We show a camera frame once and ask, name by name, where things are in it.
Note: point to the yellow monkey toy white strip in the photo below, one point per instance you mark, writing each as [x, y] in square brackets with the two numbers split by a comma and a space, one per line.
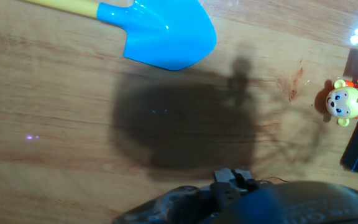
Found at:
[343, 102]

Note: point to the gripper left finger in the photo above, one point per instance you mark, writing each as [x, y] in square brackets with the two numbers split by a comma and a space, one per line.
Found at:
[225, 193]

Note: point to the blue toy shovel yellow shaft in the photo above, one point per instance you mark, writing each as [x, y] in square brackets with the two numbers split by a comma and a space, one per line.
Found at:
[166, 34]

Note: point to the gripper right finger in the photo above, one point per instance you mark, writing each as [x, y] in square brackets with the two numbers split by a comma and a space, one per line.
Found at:
[245, 182]

